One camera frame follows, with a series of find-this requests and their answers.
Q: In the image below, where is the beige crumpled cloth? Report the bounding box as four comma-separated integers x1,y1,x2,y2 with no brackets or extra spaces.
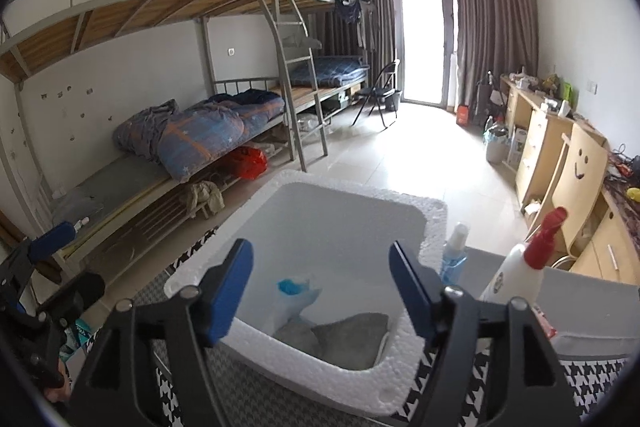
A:
182,181,226,220

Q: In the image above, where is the red plastic bag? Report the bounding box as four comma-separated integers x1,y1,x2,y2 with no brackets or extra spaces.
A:
222,146,268,180

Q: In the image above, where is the dark grey soft pad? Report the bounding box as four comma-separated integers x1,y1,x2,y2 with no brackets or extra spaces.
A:
274,313,391,372

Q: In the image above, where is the grey mattress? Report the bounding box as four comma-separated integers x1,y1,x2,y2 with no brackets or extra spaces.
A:
50,154,171,228

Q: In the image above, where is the blue checked bed sheet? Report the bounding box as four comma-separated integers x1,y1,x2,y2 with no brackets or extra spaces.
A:
290,56,370,88

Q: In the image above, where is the glass balcony door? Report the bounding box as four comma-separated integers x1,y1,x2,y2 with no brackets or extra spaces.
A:
387,0,458,108

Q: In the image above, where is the black folding chair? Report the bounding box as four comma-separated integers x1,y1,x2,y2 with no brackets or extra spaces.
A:
352,59,401,128

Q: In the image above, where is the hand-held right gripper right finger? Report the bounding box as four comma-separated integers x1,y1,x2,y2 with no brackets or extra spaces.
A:
389,241,583,427

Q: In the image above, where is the white foam box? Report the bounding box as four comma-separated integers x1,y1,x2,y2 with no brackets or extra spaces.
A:
164,169,448,418

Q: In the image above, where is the blue orange star quilt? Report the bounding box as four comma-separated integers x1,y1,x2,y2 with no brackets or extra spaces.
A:
112,89,286,182

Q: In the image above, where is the person's left hand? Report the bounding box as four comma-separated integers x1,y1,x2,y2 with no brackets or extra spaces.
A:
46,369,72,404

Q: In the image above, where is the white bag on floor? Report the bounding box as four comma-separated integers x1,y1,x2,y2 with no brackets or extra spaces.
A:
484,127,511,165

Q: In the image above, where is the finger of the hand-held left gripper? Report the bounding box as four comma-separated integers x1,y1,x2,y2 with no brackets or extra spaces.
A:
0,221,77,289
30,271,107,333

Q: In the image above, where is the dark blue hanging garment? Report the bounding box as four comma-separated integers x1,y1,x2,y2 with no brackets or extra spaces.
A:
334,0,363,25

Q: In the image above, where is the blue liquid spray bottle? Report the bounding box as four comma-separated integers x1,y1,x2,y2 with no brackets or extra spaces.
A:
440,222,468,288

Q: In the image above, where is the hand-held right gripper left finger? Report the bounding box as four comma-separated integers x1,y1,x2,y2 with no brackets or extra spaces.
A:
65,238,256,427

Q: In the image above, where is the white red-trigger spray bottle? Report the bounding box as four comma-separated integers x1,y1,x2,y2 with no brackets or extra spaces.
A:
479,207,570,308

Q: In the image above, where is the light wooden desk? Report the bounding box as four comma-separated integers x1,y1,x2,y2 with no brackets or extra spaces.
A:
500,74,640,288

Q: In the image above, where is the houndstooth tablecloth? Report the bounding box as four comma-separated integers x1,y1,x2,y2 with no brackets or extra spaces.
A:
65,232,640,427

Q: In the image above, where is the teal item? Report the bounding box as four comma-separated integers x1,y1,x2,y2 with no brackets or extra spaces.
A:
62,322,93,353

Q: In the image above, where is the wooden smiley face chair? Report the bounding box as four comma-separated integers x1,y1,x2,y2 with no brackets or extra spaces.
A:
525,122,611,258

